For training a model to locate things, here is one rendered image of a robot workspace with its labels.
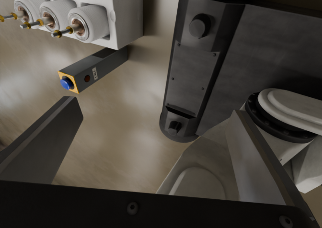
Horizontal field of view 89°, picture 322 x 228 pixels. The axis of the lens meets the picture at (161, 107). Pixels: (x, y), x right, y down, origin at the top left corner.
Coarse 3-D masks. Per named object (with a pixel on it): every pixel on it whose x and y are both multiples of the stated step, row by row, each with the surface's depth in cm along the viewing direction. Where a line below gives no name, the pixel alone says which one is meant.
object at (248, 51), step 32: (192, 0) 36; (224, 0) 36; (256, 0) 42; (192, 32) 36; (224, 32) 38; (256, 32) 38; (288, 32) 36; (320, 32) 34; (192, 64) 47; (224, 64) 45; (256, 64) 42; (288, 64) 39; (320, 64) 37; (192, 96) 53; (224, 96) 51; (320, 96) 40; (192, 128) 62
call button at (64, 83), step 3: (60, 81) 55; (63, 81) 55; (66, 81) 54; (69, 81) 55; (63, 84) 56; (66, 84) 55; (69, 84) 55; (63, 87) 57; (66, 87) 56; (69, 87) 55
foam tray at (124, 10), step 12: (84, 0) 51; (96, 0) 49; (108, 0) 47; (120, 0) 50; (132, 0) 55; (108, 12) 50; (120, 12) 52; (132, 12) 57; (108, 24) 52; (120, 24) 53; (132, 24) 59; (72, 36) 62; (108, 36) 58; (120, 36) 55; (132, 36) 62
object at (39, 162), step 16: (64, 96) 10; (48, 112) 9; (64, 112) 9; (80, 112) 11; (32, 128) 8; (48, 128) 8; (64, 128) 9; (16, 144) 7; (32, 144) 7; (48, 144) 8; (64, 144) 10; (0, 160) 6; (16, 160) 6; (32, 160) 7; (48, 160) 8; (0, 176) 6; (16, 176) 6; (32, 176) 7; (48, 176) 8
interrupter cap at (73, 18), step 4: (68, 16) 47; (72, 16) 47; (76, 16) 46; (80, 16) 46; (68, 20) 48; (72, 20) 48; (76, 20) 47; (80, 20) 46; (84, 20) 46; (68, 24) 49; (80, 24) 48; (84, 24) 47; (84, 28) 48; (88, 28) 47; (80, 32) 49; (84, 32) 48; (88, 32) 48; (76, 36) 51; (80, 36) 50; (84, 36) 49; (88, 36) 49; (84, 40) 50
